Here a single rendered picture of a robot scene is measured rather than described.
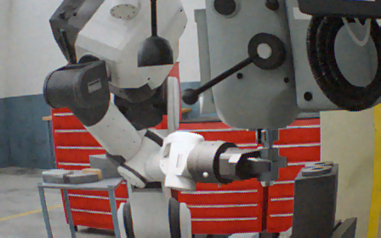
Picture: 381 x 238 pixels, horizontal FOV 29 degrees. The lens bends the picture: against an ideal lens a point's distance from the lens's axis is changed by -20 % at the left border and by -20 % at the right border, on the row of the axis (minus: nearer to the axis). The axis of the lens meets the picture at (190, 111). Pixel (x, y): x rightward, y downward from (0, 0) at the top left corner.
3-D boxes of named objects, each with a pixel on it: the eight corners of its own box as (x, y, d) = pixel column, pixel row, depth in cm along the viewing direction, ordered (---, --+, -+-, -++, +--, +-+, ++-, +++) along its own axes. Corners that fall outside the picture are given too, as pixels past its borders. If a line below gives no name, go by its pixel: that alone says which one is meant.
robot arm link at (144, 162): (172, 189, 198) (150, 191, 216) (198, 154, 201) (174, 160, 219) (134, 161, 196) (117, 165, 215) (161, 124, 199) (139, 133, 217)
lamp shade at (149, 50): (137, 67, 182) (136, 38, 181) (173, 64, 182) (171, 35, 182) (137, 67, 174) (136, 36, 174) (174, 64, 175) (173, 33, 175)
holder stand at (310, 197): (290, 246, 203) (293, 174, 202) (298, 229, 225) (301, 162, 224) (330, 239, 201) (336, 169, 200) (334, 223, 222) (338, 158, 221)
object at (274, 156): (252, 182, 173) (252, 153, 173) (266, 178, 176) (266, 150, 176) (270, 182, 170) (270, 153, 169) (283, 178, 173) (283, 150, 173)
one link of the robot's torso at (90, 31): (54, 98, 229) (31, 31, 198) (116, 5, 241) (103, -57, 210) (140, 144, 220) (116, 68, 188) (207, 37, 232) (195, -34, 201)
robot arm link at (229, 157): (235, 144, 170) (189, 144, 179) (235, 193, 171) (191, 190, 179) (275, 137, 179) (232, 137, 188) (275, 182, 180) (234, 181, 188)
